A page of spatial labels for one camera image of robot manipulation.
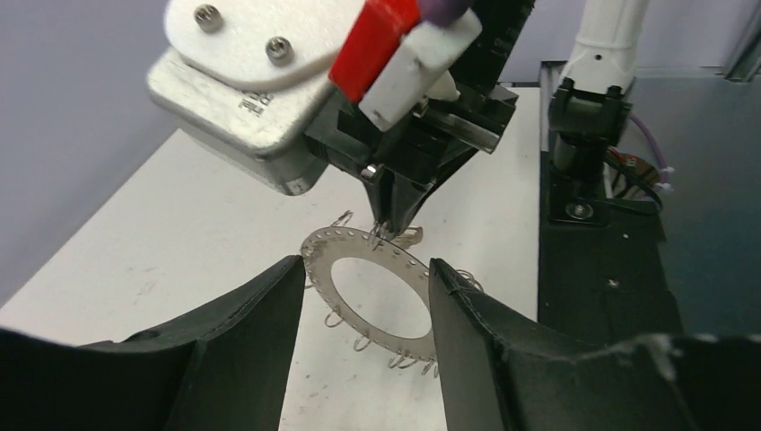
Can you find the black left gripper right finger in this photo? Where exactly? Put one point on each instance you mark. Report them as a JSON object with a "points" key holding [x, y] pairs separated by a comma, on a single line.
{"points": [[500, 370]]}

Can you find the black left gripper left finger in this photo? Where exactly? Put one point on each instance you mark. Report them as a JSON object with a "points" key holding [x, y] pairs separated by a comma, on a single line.
{"points": [[221, 366]]}

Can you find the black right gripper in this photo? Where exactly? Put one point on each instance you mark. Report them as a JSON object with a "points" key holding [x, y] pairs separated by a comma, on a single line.
{"points": [[414, 100]]}

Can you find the metal disc with keyrings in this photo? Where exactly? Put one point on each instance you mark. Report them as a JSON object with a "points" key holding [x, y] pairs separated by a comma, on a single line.
{"points": [[375, 288]]}

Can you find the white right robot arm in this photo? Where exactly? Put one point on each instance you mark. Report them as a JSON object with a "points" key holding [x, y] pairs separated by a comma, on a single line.
{"points": [[590, 106]]}

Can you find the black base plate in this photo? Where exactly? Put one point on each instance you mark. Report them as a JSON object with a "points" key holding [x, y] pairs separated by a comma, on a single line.
{"points": [[601, 280]]}

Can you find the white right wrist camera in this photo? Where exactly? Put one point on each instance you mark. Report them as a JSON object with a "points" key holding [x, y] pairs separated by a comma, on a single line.
{"points": [[247, 78]]}

